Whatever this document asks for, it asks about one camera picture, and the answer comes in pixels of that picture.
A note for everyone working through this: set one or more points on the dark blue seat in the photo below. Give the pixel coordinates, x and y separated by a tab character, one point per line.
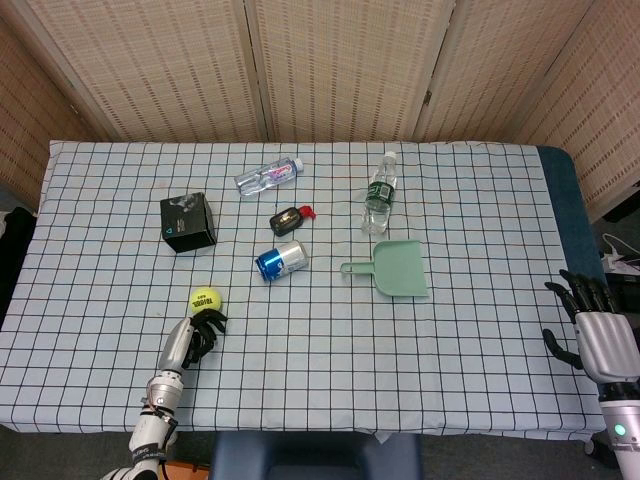
315	457

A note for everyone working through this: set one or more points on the green plastic dustpan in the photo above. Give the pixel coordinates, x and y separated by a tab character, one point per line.
400	270

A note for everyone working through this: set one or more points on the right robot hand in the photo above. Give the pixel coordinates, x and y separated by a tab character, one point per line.
602	340

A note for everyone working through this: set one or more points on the clear bottle pink label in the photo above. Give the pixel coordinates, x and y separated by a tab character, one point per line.
265	177

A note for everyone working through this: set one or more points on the woven folding screen panel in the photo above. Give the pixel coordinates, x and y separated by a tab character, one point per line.
30	125
610	125
150	65
345	65
520	65

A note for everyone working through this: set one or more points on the clear bottle green label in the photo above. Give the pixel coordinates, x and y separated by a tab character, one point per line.
380	197

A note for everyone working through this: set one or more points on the checked light blue tablecloth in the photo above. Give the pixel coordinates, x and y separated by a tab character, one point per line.
350	350

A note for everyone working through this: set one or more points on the black case with red tassel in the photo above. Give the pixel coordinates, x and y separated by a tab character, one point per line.
286	220

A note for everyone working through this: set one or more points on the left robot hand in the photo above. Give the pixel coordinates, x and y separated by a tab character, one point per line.
176	345

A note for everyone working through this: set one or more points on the yellow tennis ball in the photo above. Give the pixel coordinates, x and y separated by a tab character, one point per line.
205	300

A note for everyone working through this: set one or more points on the blue silver drink can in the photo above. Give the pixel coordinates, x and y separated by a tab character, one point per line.
280	262

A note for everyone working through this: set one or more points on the blue padded table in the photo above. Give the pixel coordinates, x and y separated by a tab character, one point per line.
565	200

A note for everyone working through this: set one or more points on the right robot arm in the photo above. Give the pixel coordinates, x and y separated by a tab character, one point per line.
622	425

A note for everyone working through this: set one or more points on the black cardboard box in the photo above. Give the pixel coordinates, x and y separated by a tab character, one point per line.
187	222

